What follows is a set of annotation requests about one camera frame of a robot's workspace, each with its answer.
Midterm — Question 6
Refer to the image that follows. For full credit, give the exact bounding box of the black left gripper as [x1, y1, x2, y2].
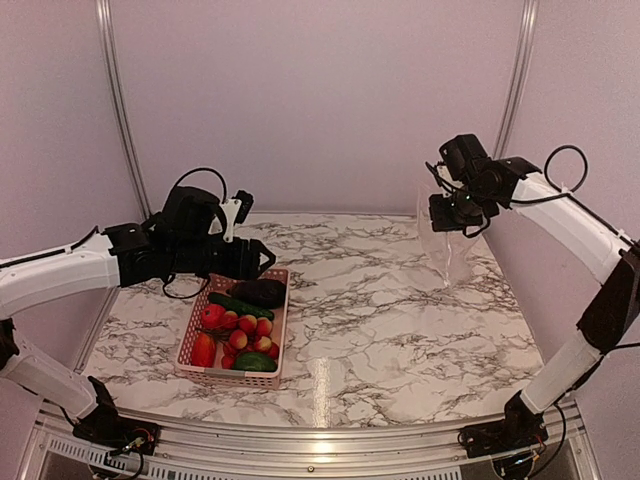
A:
[169, 235, 276, 280]

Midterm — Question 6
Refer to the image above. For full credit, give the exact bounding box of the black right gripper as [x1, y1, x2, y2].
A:
[428, 180, 495, 231]

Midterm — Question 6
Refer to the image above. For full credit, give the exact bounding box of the clear zip top bag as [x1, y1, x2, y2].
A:
[416, 182, 478, 287]

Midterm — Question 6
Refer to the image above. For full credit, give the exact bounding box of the red toy tomato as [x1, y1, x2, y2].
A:
[200, 304, 226, 329]

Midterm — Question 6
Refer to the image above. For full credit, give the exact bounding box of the red lychee fruit bunch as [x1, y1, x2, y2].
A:
[198, 310, 280, 370]

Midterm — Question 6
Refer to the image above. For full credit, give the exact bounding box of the pink perforated plastic basket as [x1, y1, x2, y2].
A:
[175, 268, 289, 389]

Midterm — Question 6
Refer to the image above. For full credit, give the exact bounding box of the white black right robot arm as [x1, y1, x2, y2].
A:
[427, 134, 639, 448]

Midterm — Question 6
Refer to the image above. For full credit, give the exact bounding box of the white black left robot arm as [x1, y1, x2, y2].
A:
[1, 186, 276, 445]

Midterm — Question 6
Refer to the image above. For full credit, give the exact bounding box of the dark purple toy eggplant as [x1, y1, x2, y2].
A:
[226, 279, 286, 309]

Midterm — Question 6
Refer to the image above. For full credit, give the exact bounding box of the green toy cucumber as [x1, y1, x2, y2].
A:
[207, 292, 275, 320]

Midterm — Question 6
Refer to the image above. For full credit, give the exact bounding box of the red orange toy mango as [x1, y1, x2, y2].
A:
[191, 332, 216, 368]

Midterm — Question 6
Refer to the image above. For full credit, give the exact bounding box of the green toy avocado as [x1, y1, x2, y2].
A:
[232, 352, 278, 373]

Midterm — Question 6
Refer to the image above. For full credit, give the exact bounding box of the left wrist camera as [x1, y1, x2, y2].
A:
[218, 190, 254, 243]

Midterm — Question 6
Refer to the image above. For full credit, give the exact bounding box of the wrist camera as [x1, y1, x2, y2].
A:
[425, 162, 453, 193]
[218, 190, 254, 243]

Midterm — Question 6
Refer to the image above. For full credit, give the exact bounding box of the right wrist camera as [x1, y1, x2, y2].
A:
[425, 162, 453, 193]

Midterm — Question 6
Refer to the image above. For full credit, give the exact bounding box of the right aluminium corner post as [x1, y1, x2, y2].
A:
[493, 0, 540, 158]

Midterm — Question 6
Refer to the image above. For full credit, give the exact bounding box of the aluminium corner post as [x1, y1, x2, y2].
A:
[493, 0, 540, 158]
[95, 0, 151, 218]

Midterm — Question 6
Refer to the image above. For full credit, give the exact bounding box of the left aluminium corner post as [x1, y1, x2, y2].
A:
[95, 0, 151, 218]

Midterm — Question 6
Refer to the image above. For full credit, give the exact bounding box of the aluminium front frame rail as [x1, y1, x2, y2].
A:
[17, 402, 601, 479]

